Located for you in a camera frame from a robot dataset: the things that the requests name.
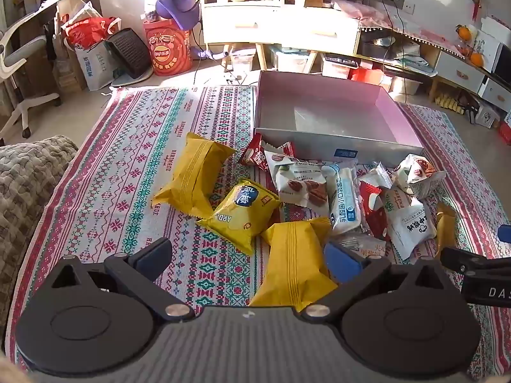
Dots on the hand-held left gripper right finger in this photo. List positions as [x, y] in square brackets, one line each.
[339, 261]

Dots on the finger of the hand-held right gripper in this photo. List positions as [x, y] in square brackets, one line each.
[471, 261]
[505, 234]

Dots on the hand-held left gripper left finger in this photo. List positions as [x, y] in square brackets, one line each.
[153, 255]

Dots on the pink snack packet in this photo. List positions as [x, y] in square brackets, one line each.
[367, 247]

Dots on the orange snack packet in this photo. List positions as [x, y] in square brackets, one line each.
[445, 225]

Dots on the yellow long snack packet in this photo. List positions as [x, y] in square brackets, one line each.
[191, 171]
[293, 263]

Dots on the white packet black characters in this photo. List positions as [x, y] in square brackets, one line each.
[407, 223]

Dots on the white pecan snack packet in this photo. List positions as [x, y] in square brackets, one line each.
[299, 183]
[417, 173]

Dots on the yellow chips packet blue label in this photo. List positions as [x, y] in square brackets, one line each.
[239, 215]

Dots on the pink silver cardboard box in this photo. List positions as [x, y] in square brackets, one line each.
[319, 103]

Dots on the silver snack packet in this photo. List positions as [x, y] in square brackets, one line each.
[375, 177]

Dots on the patterned woven mat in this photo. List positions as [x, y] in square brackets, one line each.
[119, 167]

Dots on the small red white snack packet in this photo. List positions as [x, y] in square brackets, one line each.
[281, 149]

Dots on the yellow toy rack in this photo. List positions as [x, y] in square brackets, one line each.
[451, 104]

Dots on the grey knitted blanket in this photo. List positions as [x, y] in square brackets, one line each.
[28, 175]

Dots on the low wooden media stand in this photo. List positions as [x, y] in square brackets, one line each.
[455, 72]

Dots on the orange fruit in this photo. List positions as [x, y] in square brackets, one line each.
[477, 60]
[464, 32]

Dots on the red box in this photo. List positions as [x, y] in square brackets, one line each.
[365, 75]

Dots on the white paper bag blue print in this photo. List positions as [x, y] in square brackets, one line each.
[94, 68]

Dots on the black flat device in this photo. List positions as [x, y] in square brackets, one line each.
[341, 60]

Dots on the black perforated basket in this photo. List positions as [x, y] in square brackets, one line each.
[129, 54]

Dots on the red round bucket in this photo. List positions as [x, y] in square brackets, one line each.
[167, 50]

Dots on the clear plastic storage bin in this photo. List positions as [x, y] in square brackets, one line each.
[291, 60]
[242, 60]

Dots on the red plastic bag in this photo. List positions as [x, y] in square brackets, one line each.
[86, 30]

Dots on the white office chair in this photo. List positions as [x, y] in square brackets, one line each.
[24, 52]

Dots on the pink tasselled cloth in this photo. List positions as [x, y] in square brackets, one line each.
[379, 16]

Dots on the white wooden cabinet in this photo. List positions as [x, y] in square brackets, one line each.
[247, 24]

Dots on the white wall socket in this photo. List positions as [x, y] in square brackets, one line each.
[408, 6]

